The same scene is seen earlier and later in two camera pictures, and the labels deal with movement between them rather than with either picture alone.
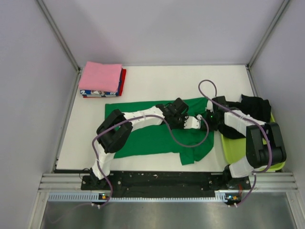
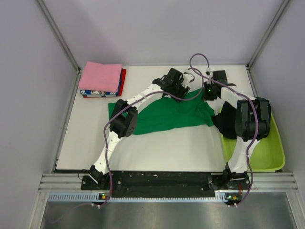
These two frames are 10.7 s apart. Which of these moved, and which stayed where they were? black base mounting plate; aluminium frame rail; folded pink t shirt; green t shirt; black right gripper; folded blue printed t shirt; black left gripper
Moved: green t shirt; black right gripper; black left gripper
Stayed: folded pink t shirt; folded blue printed t shirt; aluminium frame rail; black base mounting plate
